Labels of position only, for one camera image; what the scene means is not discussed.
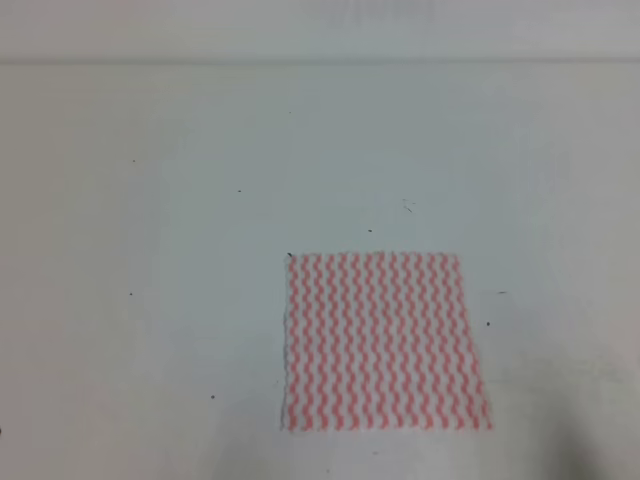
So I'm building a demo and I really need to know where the pink white wavy-striped towel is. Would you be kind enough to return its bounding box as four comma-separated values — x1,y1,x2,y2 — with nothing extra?
281,251,492,432

